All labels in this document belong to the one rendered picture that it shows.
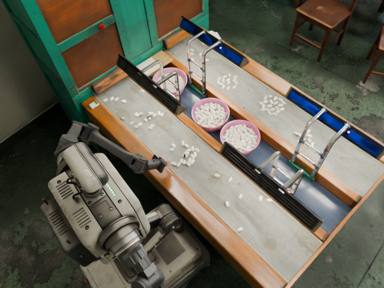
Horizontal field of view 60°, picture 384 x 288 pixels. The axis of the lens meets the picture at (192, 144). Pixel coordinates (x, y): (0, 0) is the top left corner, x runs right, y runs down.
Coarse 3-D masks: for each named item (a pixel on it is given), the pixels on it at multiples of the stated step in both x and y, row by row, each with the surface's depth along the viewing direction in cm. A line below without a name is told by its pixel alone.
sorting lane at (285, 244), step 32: (96, 96) 249; (128, 96) 247; (128, 128) 231; (160, 128) 230; (224, 160) 213; (224, 192) 201; (256, 192) 200; (256, 224) 189; (288, 224) 188; (288, 256) 179
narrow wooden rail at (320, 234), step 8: (152, 96) 244; (184, 120) 229; (192, 128) 225; (200, 128) 225; (200, 136) 222; (208, 136) 221; (208, 144) 219; (216, 144) 217; (256, 184) 201; (264, 192) 199; (312, 232) 183; (320, 232) 182; (320, 240) 182
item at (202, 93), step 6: (204, 30) 226; (198, 36) 224; (216, 42) 219; (186, 48) 226; (210, 48) 217; (204, 54) 216; (204, 60) 220; (198, 66) 229; (204, 66) 224; (192, 72) 243; (204, 72) 229; (198, 78) 240; (204, 78) 234; (192, 84) 254; (204, 84) 238; (198, 90) 251; (204, 90) 244; (204, 96) 247
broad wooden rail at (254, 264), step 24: (96, 120) 237; (120, 144) 223; (144, 144) 222; (168, 168) 211; (168, 192) 201; (192, 192) 200; (192, 216) 191; (216, 216) 191; (216, 240) 183; (240, 240) 182; (240, 264) 175; (264, 264) 175
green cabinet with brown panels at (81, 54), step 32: (32, 0) 175; (64, 0) 189; (96, 0) 203; (128, 0) 219; (160, 0) 238; (192, 0) 261; (32, 32) 206; (64, 32) 201; (96, 32) 215; (128, 32) 235; (160, 32) 258; (64, 64) 213; (96, 64) 233
